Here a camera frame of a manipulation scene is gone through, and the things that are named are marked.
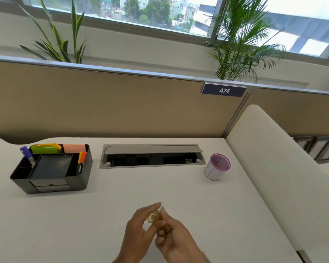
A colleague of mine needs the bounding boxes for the person's left hand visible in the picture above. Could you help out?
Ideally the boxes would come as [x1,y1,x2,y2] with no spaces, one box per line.
[118,202,162,263]

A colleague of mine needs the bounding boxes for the person's right hand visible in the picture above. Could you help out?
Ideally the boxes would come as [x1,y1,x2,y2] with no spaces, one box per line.
[155,206,209,263]

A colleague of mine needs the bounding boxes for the small yellowish tape roll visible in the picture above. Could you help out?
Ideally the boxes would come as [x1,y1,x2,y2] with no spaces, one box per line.
[147,211,162,224]

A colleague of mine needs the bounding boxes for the person's left forearm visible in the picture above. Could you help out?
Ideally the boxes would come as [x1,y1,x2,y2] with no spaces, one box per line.
[113,248,140,263]

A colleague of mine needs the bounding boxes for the person's right forearm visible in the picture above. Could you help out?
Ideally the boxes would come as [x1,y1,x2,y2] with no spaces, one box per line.
[170,250,210,263]

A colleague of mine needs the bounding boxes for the purple mesh pen cup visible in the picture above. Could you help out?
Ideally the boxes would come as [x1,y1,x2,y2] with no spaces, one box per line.
[204,153,231,182]

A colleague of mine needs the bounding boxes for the pink sticky note pad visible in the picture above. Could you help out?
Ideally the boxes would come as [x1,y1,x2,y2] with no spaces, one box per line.
[63,144,86,154]

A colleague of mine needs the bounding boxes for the black desk organizer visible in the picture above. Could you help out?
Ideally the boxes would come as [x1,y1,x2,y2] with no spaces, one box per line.
[10,144,93,195]

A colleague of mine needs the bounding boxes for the wide beige partition panel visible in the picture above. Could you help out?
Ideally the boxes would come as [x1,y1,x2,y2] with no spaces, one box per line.
[0,54,253,145]

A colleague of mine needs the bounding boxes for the orange sticky note flags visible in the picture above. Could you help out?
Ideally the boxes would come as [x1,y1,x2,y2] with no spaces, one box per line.
[36,143,62,150]

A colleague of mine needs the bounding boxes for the green sticky note pad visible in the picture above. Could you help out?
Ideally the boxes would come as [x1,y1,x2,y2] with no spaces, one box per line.
[30,144,61,154]

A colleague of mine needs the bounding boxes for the white side divider panel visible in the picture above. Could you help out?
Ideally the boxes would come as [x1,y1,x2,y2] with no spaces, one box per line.
[225,104,329,253]

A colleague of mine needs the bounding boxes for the blue marker pen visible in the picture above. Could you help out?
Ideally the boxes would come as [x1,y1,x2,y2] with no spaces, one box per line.
[19,146,36,168]

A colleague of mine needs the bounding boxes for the dark blue desk number sign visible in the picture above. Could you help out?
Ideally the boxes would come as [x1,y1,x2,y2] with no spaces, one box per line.
[201,83,247,98]

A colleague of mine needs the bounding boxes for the grey metal hanging trays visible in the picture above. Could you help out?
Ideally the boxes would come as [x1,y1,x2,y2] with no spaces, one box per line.
[293,135,329,165]

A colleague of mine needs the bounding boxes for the narrow beige partition panel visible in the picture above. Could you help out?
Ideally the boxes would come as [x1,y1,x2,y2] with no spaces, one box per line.
[243,87,329,138]

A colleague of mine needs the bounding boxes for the snake plant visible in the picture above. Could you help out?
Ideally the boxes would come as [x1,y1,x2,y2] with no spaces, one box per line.
[18,0,86,64]

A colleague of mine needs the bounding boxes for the palm plant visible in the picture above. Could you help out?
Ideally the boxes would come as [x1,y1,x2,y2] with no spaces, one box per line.
[204,0,286,82]

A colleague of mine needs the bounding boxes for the grey desk cable box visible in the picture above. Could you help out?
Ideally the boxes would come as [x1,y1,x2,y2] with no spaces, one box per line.
[99,144,207,169]

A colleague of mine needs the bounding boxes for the window frame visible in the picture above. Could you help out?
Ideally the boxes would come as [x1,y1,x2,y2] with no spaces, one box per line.
[0,0,329,61]

